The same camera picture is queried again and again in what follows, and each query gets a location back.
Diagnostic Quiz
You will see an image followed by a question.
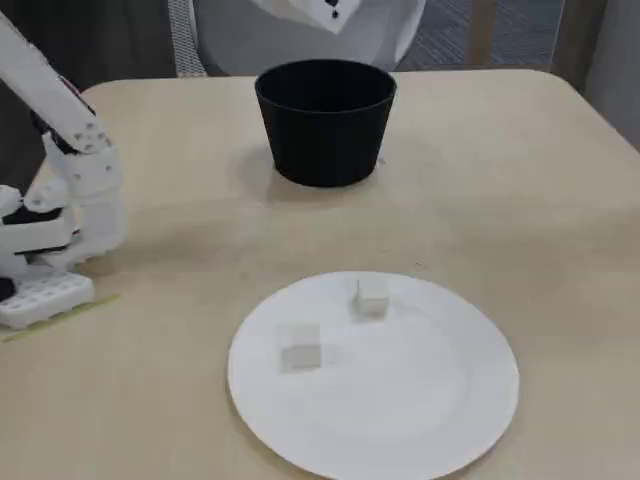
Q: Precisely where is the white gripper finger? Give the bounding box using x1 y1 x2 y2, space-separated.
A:
252 0 321 24

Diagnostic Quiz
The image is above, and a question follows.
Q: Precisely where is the white cube block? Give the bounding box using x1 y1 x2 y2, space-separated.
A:
351 277 390 321
277 322 325 375

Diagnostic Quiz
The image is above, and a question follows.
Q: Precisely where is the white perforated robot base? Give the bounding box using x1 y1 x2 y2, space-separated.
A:
0 272 96 331

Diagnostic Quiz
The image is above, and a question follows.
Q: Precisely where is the black pot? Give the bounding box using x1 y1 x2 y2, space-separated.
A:
253 58 399 189

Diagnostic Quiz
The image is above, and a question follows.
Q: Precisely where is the white round plate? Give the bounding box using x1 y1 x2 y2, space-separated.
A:
227 271 521 480

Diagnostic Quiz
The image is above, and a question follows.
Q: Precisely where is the white mesh chair part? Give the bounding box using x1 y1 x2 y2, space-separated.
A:
167 0 209 79

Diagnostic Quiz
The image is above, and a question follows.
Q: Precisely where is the green tape strip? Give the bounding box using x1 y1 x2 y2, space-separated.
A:
2 293 121 344

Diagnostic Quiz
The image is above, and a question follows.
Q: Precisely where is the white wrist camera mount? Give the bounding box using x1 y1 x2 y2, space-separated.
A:
304 0 362 36

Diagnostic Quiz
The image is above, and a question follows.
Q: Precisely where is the wooden post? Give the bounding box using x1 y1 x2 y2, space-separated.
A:
471 0 495 67

